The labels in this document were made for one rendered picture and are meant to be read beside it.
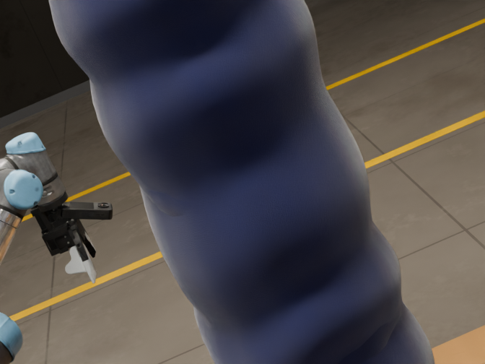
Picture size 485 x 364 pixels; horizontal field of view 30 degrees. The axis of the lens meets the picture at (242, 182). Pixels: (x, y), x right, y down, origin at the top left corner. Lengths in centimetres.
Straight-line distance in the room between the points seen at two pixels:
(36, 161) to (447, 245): 311
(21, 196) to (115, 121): 99
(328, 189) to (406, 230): 419
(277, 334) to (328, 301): 6
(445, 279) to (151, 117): 376
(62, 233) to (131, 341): 310
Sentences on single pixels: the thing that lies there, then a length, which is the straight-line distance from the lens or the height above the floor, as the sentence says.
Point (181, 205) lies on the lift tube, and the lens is 87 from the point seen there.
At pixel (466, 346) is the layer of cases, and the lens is 308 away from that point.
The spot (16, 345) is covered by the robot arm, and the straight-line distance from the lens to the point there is 127.
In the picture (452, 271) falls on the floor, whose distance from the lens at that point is 456.
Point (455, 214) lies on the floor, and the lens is 505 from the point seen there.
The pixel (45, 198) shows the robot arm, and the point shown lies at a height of 174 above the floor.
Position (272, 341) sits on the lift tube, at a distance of 92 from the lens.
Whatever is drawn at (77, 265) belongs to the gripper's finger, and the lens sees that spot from 205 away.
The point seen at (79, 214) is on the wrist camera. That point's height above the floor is 167.
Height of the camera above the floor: 231
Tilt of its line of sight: 21 degrees down
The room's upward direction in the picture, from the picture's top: 23 degrees counter-clockwise
